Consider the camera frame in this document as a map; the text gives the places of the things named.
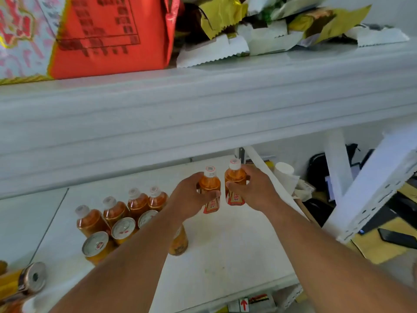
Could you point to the person's right hand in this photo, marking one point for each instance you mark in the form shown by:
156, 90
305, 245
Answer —
257, 190

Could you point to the person's left hand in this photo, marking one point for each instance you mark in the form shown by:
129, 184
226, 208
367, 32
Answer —
185, 198

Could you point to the white metal shelf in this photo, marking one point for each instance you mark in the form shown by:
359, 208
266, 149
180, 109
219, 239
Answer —
228, 241

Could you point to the person's left forearm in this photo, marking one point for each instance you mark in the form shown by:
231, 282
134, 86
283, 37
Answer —
123, 267

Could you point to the person's right forearm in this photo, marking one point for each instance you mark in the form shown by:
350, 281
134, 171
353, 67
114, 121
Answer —
325, 267

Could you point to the white paper roll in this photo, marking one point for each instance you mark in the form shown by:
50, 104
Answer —
283, 172

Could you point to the black backpack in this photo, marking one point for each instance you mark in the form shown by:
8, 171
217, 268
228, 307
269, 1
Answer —
317, 172

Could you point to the yellow white price tag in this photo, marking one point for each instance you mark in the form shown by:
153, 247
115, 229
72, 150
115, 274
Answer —
244, 304

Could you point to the low wooden table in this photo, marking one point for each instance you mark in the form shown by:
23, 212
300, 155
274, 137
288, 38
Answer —
374, 251

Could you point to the black phone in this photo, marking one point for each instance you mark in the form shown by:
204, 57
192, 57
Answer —
397, 238

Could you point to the pile of small snack sachets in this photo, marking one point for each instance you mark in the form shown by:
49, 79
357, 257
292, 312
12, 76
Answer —
267, 39

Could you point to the red biscuit packet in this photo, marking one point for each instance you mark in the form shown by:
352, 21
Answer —
114, 58

